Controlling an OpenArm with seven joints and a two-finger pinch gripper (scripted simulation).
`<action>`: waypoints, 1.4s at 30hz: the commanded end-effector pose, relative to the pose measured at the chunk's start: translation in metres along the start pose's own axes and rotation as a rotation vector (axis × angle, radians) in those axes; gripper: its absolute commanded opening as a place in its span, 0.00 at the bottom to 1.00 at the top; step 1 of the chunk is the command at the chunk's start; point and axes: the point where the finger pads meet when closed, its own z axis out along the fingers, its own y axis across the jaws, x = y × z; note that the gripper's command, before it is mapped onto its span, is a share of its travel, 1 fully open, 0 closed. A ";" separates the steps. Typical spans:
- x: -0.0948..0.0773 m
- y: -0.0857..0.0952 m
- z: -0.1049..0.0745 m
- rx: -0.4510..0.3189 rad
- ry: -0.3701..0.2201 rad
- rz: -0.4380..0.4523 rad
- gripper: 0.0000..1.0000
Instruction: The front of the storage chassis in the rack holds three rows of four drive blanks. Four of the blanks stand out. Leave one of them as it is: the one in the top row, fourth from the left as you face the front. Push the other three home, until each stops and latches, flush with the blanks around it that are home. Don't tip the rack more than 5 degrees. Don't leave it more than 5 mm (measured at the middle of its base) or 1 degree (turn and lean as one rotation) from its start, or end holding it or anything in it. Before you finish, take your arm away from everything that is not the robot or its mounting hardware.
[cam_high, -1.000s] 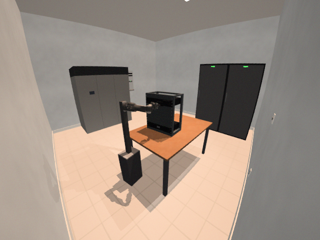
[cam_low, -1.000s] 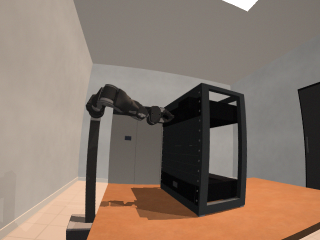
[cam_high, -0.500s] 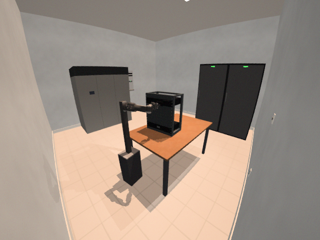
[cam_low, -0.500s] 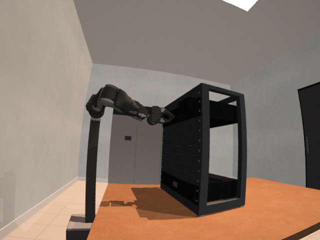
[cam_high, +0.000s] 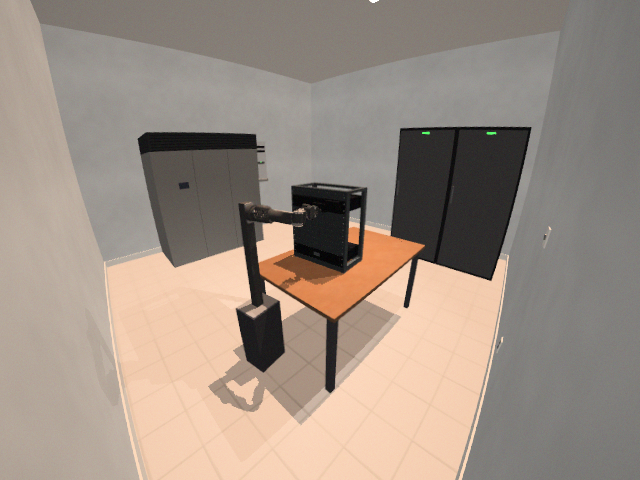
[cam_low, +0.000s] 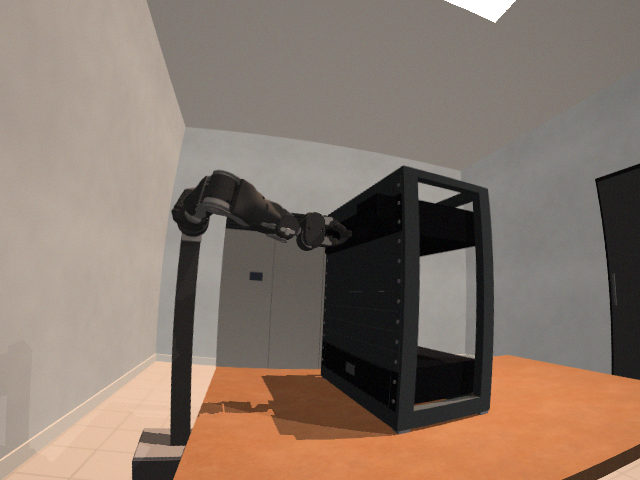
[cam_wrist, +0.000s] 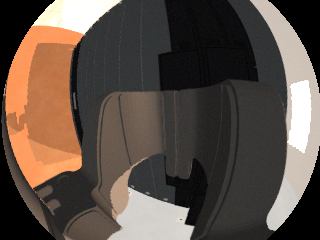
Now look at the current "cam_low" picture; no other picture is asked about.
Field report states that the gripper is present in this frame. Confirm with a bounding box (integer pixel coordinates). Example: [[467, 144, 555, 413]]
[[296, 212, 352, 251]]

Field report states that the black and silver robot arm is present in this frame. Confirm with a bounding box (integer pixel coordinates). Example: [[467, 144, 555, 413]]
[[171, 170, 300, 243]]

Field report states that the black server rack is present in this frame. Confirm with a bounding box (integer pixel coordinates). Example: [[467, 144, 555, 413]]
[[321, 166, 494, 434]]

